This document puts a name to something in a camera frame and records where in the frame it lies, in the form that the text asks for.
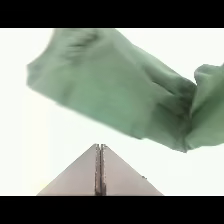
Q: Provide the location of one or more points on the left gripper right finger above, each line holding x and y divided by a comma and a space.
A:
126, 180

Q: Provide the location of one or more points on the green T-shirt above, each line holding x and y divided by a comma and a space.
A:
113, 90

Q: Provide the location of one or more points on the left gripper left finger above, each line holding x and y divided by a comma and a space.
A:
75, 180

